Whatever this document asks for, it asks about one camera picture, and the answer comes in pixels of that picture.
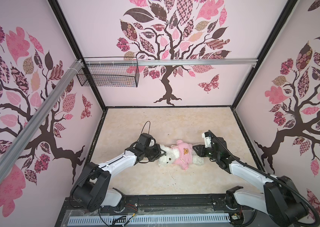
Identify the white teddy bear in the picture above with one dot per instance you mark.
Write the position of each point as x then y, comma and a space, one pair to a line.
169, 157

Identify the aluminium rail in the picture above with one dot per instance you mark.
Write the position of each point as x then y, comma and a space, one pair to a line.
21, 141
239, 61

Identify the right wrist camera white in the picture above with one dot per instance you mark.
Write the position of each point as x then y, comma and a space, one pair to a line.
207, 139

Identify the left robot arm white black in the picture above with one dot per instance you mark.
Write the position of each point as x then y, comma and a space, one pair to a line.
91, 189

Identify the black wire basket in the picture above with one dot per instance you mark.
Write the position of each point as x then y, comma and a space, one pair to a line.
109, 72

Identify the back aluminium rail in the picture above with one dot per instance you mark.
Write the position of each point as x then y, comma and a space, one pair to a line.
239, 61

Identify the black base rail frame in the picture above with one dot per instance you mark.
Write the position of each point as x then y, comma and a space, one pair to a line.
169, 204

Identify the left aluminium rail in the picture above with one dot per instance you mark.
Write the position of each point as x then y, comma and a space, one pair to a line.
21, 141

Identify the pink teddy hoodie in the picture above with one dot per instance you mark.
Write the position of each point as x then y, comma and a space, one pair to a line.
185, 157

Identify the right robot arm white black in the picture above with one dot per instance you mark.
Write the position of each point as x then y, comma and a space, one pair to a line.
277, 196

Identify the white slotted cable duct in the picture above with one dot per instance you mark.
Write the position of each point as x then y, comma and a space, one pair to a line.
129, 220

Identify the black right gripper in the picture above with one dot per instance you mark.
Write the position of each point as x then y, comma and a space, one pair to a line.
201, 149

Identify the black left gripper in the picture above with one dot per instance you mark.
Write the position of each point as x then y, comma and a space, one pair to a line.
158, 153

